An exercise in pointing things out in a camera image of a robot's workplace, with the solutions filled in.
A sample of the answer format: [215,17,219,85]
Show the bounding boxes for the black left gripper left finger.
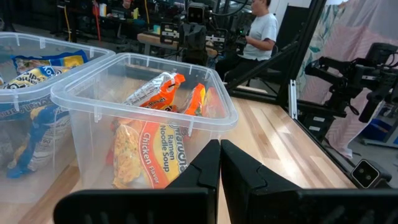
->
[164,139,221,224]

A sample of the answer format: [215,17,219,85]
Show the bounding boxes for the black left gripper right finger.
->
[220,139,301,224]

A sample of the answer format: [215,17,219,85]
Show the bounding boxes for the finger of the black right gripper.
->
[323,57,354,68]
[305,65,343,83]

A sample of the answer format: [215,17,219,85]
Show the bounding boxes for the orange Maruchan ramen packet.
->
[182,83,207,117]
[203,86,227,119]
[123,72,187,112]
[105,117,195,190]

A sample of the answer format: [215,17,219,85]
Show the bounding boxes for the blue Maruchan ramen packet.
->
[6,104,74,180]
[0,95,71,122]
[0,65,65,91]
[12,49,90,75]

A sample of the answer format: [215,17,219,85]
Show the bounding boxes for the pink patterned curtain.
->
[295,0,398,158]

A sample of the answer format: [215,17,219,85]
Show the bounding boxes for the blue storage box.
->
[360,117,393,141]

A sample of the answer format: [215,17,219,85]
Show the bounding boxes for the clear plastic bin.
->
[50,52,239,190]
[0,32,116,205]

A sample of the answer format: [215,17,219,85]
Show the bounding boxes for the background black robot station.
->
[159,2,229,67]

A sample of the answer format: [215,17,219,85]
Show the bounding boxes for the background wooden table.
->
[136,32,218,59]

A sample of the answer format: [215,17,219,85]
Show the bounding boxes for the black aluminium table frame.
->
[225,0,358,187]

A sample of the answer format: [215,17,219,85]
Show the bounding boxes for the black table-level camera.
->
[350,158,394,190]

